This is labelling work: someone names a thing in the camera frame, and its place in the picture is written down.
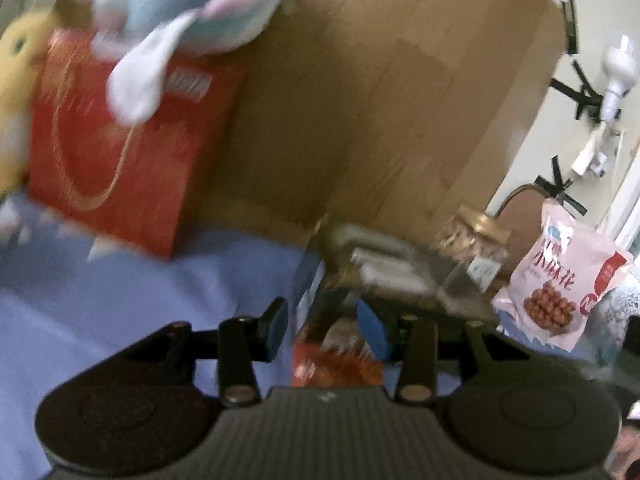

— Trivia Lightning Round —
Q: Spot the clear peanut jar gold lid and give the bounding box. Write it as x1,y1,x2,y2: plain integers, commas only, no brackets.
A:
434,204,513,293

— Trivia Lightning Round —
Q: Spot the yellow plush toy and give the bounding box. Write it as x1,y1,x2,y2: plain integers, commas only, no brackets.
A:
0,10,53,198

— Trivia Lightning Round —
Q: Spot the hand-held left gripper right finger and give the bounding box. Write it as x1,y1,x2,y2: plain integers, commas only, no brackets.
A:
356,300,531,406

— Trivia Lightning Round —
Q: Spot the pastel plush toy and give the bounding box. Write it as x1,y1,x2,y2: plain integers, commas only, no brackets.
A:
71,0,303,126

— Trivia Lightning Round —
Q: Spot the pink twisted-snack bag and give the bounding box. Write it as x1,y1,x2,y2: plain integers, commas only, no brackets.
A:
491,198,635,353

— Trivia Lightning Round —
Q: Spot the red gift bag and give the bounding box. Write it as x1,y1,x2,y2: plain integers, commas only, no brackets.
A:
25,27,248,261

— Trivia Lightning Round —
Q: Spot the brown cardboard sheet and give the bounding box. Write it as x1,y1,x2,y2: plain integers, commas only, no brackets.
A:
50,0,566,256

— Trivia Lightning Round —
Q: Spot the white power adapter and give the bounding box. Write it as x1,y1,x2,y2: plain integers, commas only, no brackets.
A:
571,127,626,178

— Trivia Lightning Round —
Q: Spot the red snack packet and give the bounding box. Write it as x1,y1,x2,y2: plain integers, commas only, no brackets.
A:
291,317,386,388

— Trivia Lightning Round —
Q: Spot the dark cardboard box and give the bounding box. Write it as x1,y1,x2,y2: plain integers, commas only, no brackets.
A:
292,217,501,346

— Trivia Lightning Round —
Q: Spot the black tape strip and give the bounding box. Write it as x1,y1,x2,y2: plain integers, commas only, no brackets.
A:
560,0,581,56
550,60,608,123
534,156,588,218

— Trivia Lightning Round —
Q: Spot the brown wooden chair back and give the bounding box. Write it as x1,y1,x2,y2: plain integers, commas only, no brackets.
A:
492,184,553,291

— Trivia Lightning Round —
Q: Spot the blue printed bedsheet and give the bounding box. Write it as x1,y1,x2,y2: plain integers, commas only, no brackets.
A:
0,190,640,480

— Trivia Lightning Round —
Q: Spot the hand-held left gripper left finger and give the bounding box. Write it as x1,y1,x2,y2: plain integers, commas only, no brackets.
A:
120,297,288,407

